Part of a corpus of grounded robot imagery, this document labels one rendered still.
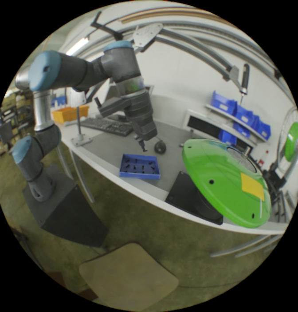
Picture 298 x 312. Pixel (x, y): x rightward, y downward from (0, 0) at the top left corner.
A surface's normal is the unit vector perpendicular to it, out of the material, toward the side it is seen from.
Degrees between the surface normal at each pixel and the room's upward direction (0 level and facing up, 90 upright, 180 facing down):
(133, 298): 0
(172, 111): 90
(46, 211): 0
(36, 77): 91
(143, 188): 0
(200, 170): 25
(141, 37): 90
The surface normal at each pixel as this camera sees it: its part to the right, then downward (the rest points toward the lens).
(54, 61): 1.00, 0.05
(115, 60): 0.04, 0.76
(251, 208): -0.06, -0.58
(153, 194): 0.17, -0.81
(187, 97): -0.44, 0.44
